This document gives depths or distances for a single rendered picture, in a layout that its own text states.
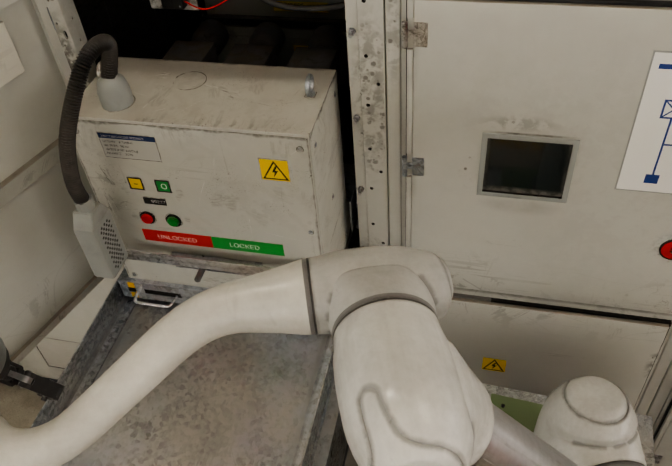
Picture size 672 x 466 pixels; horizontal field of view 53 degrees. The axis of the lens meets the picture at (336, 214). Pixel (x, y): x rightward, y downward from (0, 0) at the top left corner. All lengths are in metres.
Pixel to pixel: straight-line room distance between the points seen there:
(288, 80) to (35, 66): 0.53
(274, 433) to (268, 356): 0.19
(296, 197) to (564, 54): 0.54
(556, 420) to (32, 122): 1.19
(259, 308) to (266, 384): 0.67
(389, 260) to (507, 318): 0.91
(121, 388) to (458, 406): 0.41
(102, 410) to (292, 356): 0.73
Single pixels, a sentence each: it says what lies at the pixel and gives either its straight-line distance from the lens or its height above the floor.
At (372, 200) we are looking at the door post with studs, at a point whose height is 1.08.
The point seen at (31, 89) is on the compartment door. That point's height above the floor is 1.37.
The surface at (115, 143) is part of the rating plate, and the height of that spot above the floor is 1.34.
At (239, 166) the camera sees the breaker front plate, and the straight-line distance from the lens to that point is 1.30.
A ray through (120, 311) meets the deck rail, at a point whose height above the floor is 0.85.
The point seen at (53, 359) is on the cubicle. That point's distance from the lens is 2.60.
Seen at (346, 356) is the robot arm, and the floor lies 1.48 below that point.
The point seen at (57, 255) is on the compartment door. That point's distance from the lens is 1.74.
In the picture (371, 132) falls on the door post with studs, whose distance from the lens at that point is 1.40.
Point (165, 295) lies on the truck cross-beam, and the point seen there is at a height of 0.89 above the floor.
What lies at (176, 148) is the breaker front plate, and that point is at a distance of 1.33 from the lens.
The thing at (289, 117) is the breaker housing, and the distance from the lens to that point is 1.26.
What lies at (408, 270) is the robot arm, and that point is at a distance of 0.84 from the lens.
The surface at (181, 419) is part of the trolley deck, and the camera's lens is 1.52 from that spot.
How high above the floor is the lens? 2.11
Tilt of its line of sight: 43 degrees down
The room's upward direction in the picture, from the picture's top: 5 degrees counter-clockwise
